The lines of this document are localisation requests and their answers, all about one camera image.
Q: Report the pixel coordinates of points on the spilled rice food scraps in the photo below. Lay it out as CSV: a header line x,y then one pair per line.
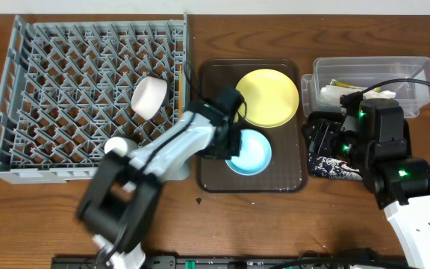
x,y
331,168

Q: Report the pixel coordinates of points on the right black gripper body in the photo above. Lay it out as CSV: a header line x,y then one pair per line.
x,y
333,143

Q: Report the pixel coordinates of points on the grey plastic dish rack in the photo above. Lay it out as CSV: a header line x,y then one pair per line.
x,y
66,89

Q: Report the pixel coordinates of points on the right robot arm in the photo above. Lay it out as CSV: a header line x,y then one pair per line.
x,y
401,186

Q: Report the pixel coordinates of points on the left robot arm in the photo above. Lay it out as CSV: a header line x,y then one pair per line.
x,y
120,202

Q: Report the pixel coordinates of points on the yellow round plate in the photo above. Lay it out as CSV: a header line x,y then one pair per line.
x,y
271,98

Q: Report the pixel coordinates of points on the light blue bowl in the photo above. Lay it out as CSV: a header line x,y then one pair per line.
x,y
255,154

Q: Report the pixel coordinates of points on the white napkin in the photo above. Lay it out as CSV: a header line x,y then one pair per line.
x,y
332,93

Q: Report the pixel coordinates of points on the white cup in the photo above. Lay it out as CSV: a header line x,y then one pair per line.
x,y
120,145

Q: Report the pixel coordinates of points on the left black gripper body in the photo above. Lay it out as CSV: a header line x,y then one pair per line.
x,y
222,148

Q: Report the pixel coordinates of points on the white pink bowl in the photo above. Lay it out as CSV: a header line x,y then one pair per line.
x,y
148,97

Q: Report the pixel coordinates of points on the black equipment rail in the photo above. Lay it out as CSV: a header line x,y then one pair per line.
x,y
356,258

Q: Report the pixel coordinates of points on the yellow green snack wrapper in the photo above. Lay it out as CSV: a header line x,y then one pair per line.
x,y
338,85

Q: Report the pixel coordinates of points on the black waste tray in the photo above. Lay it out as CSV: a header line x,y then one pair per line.
x,y
389,141

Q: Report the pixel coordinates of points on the clear plastic waste bin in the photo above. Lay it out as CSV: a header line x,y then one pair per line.
x,y
365,72

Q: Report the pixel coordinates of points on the dark brown serving tray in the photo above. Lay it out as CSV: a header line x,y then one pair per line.
x,y
286,172

